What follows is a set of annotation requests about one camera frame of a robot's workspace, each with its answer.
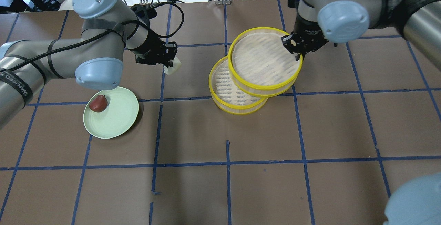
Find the brown bun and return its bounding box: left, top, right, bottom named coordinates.
left=88, top=94, right=108, bottom=113

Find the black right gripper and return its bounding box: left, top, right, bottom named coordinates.
left=281, top=13, right=329, bottom=61

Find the yellow steamer layer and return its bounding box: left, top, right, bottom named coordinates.
left=227, top=27, right=304, bottom=98
left=208, top=57, right=268, bottom=115

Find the light green plate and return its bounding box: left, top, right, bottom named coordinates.
left=83, top=87, right=139, bottom=139

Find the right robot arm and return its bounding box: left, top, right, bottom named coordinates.
left=281, top=0, right=441, bottom=225

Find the white bun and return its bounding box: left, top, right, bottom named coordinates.
left=163, top=57, right=182, bottom=76

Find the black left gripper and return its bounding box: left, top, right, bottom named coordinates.
left=131, top=29, right=177, bottom=66

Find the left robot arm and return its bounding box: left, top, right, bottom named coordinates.
left=0, top=0, right=181, bottom=128

